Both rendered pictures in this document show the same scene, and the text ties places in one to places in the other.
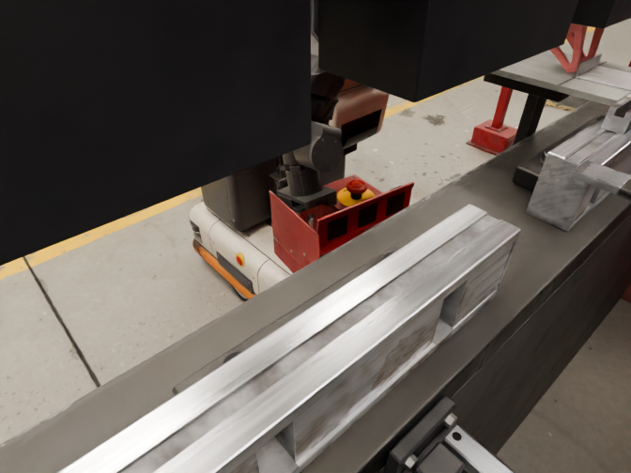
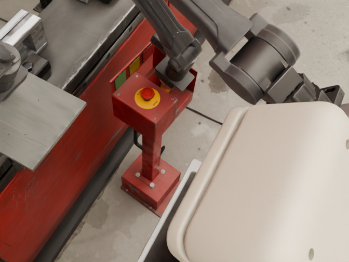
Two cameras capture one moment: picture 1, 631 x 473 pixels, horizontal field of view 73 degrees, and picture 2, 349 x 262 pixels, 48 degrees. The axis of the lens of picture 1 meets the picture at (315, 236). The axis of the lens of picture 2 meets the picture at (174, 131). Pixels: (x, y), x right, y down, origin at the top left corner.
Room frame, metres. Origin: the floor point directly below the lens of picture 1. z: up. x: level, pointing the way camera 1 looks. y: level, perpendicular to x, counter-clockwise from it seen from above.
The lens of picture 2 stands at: (1.26, -0.28, 1.72)
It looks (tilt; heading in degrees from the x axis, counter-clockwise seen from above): 61 degrees down; 152
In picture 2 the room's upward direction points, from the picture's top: 9 degrees clockwise
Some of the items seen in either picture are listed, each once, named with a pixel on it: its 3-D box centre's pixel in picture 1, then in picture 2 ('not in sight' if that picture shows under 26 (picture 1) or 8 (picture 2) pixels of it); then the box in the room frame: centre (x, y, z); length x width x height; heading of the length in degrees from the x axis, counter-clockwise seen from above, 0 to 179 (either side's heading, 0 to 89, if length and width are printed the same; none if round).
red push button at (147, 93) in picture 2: (356, 191); (147, 95); (0.68, -0.08, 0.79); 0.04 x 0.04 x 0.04
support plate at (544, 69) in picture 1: (553, 68); (9, 106); (0.75, -0.40, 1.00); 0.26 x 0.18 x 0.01; 41
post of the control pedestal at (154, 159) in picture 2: not in sight; (151, 145); (0.64, -0.04, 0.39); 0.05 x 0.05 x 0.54; 34
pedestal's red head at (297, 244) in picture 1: (338, 221); (154, 91); (0.64, -0.04, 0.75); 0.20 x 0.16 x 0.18; 124
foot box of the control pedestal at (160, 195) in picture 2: not in sight; (155, 182); (0.67, -0.03, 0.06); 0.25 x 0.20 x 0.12; 34
